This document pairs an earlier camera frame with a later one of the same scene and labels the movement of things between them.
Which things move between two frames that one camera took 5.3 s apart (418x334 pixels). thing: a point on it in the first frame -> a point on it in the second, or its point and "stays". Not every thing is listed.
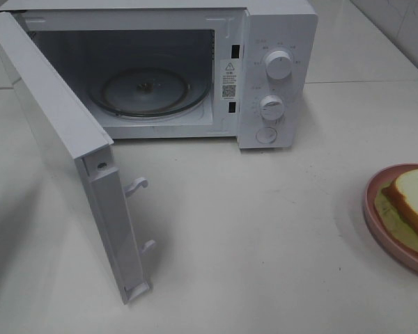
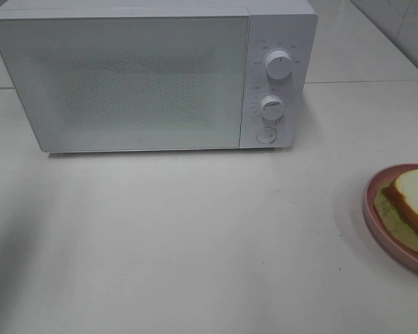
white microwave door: x=81 y=152 -> x=129 y=83
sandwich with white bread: x=405 y=207 stays
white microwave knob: x=271 y=107 stays
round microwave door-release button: x=266 y=135 stays
